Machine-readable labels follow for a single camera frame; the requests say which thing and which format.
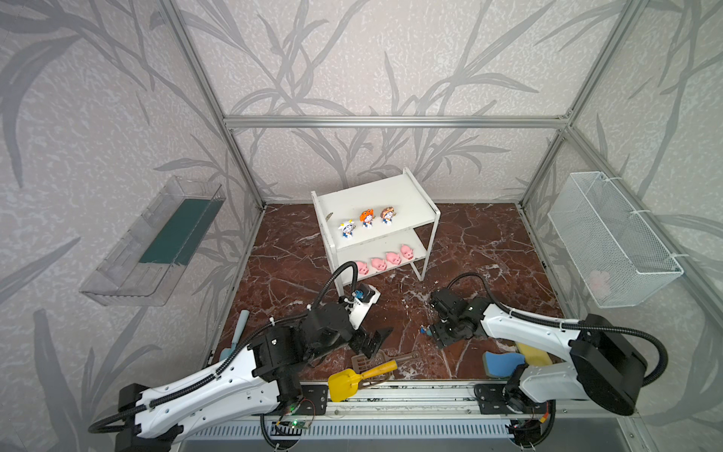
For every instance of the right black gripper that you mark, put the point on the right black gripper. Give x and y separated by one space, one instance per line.
442 329

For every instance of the yellow sponge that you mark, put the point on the yellow sponge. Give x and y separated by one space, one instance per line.
534 356

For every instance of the clear plastic wall bin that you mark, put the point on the clear plastic wall bin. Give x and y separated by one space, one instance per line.
145 266

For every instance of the white wire mesh basket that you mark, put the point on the white wire mesh basket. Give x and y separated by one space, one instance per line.
602 230

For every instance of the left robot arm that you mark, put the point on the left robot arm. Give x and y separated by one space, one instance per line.
260 377

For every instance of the brown slotted spatula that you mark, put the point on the brown slotted spatula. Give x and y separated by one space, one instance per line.
360 363

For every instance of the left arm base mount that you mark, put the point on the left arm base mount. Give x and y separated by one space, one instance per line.
301 398

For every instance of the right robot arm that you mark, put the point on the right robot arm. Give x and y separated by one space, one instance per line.
595 359

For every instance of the white blue small figurine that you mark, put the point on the white blue small figurine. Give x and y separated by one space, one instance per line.
347 228

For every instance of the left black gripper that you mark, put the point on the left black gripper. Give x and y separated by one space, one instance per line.
364 338

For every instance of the green circuit board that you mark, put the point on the green circuit board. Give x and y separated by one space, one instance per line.
294 427

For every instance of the pink pig toy pair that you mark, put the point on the pink pig toy pair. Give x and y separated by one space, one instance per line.
363 268
379 264

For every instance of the orange blue cat figurine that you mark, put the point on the orange blue cat figurine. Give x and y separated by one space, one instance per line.
367 218

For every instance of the yellow toy shovel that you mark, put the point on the yellow toy shovel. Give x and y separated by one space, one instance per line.
345 384

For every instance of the blue sponge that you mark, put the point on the blue sponge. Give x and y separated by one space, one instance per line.
502 365

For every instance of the light blue round object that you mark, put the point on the light blue round object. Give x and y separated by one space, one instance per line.
237 334

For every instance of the white two-tier shelf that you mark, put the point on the white two-tier shelf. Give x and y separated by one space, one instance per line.
381 226

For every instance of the aluminium front rail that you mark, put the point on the aluminium front rail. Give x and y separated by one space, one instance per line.
395 401

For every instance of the pink toy in basket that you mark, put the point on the pink toy in basket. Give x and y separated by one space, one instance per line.
599 284

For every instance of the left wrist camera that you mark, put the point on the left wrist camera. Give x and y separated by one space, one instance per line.
361 301

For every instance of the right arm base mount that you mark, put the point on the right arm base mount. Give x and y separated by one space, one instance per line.
494 398

